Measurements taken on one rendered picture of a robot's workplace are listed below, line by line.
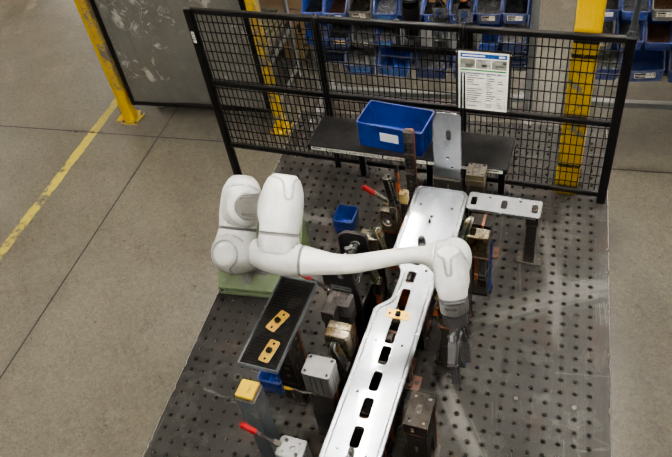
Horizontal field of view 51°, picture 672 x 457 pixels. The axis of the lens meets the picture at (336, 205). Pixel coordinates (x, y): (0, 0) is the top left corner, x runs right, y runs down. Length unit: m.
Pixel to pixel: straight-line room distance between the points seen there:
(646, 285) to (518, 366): 1.40
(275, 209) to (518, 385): 1.13
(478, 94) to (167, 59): 2.59
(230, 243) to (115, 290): 1.65
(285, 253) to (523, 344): 1.06
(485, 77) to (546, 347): 1.10
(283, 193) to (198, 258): 2.11
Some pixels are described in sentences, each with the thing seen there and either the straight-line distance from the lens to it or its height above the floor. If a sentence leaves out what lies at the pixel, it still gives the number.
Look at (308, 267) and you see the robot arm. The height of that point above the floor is 1.37.
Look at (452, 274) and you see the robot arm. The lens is 2.12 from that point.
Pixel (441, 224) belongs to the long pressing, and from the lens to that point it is 2.79.
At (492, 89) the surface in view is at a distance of 3.01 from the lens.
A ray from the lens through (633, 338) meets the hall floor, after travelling 3.78.
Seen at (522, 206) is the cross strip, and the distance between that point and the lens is 2.87.
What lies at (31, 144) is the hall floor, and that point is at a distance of 5.71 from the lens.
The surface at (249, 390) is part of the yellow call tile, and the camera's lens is 2.24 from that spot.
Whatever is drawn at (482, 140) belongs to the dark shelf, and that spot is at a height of 1.03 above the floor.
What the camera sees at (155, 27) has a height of 0.80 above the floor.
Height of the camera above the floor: 3.03
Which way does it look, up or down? 44 degrees down
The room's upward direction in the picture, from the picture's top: 10 degrees counter-clockwise
